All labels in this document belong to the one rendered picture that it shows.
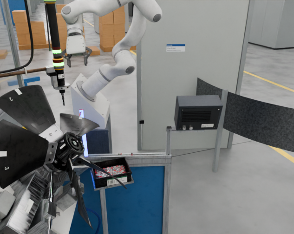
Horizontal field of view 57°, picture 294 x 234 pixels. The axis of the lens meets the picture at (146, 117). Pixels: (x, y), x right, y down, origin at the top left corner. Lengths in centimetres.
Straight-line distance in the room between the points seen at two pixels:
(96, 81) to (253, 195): 191
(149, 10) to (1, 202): 119
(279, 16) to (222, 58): 759
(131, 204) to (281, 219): 141
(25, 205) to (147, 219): 121
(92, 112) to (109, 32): 760
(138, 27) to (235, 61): 169
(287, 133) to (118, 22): 760
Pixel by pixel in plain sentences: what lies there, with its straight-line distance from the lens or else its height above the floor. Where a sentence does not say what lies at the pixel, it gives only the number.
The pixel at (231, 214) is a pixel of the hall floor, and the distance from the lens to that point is 269.
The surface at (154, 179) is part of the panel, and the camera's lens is 189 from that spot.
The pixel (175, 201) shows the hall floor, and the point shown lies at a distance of 272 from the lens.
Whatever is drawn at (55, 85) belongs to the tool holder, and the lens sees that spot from 120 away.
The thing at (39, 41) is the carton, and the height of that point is 24.
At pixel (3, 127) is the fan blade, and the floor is 141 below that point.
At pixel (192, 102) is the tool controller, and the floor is 124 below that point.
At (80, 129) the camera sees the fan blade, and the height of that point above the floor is 119.
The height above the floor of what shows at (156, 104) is 63.
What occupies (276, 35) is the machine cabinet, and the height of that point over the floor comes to 47.
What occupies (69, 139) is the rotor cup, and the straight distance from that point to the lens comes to 121.
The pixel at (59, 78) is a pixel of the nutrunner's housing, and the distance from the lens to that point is 120.
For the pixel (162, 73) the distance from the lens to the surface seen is 305.
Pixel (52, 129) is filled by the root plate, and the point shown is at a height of 127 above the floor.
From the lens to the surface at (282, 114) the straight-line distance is 258.
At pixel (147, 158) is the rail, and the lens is 178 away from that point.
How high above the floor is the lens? 182
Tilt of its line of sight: 25 degrees down
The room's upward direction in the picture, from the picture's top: straight up
